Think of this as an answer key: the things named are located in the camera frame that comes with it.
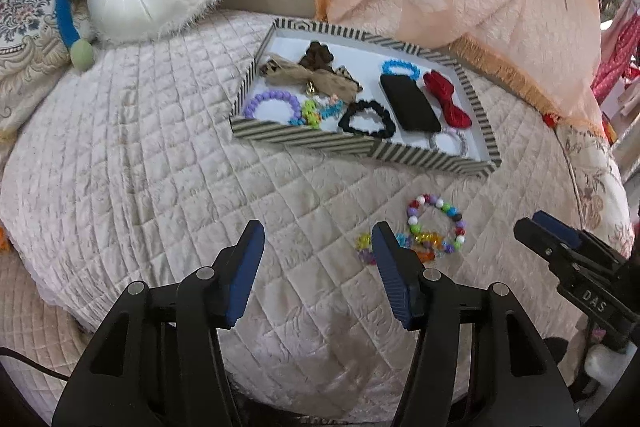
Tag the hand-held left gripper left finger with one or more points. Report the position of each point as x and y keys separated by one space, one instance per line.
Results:
x=245 y=272

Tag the pink hanging fabric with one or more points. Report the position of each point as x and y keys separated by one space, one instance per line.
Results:
x=622 y=52

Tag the beige floral bed edge cushion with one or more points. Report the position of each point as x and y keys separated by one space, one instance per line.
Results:
x=595 y=177

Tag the quilted cream bedcover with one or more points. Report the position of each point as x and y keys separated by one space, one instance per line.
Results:
x=175 y=157

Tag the black rectangular case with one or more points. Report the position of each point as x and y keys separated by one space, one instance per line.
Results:
x=410 y=104

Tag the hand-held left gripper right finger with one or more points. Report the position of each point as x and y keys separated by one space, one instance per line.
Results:
x=395 y=277

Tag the beige fabric bow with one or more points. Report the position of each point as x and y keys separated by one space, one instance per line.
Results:
x=290 y=74

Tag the small orange object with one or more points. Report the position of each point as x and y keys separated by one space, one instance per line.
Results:
x=3 y=239

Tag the small red ornament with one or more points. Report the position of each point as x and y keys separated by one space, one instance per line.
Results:
x=551 y=120

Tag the red shiny bow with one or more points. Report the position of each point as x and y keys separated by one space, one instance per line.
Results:
x=452 y=109

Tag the black scrunchie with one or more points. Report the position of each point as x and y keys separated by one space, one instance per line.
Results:
x=345 y=123

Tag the striped cardboard tray box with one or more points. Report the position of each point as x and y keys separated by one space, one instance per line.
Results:
x=365 y=72

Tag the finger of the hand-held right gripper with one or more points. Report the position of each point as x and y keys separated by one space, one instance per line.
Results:
x=545 y=237

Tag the brown scrunchie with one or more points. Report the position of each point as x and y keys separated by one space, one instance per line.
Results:
x=315 y=56

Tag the floral embroidered cushion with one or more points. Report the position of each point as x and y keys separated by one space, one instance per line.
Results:
x=30 y=32

